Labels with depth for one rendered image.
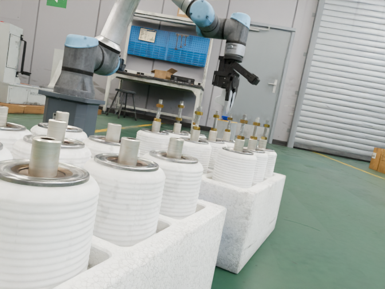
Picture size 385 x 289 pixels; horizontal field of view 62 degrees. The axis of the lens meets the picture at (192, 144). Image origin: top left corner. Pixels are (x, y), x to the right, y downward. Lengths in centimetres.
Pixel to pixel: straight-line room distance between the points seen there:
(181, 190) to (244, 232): 29
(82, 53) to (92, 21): 551
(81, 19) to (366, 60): 529
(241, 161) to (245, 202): 9
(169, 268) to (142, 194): 9
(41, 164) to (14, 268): 8
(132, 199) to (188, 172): 12
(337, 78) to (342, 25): 92
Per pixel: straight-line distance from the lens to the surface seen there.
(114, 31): 140
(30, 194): 26
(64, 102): 125
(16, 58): 358
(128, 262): 31
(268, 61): 618
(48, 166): 28
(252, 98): 607
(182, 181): 45
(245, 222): 70
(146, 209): 36
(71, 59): 128
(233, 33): 122
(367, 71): 655
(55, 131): 45
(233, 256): 73
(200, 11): 111
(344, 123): 639
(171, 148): 47
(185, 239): 40
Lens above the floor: 33
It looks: 6 degrees down
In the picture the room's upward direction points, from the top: 11 degrees clockwise
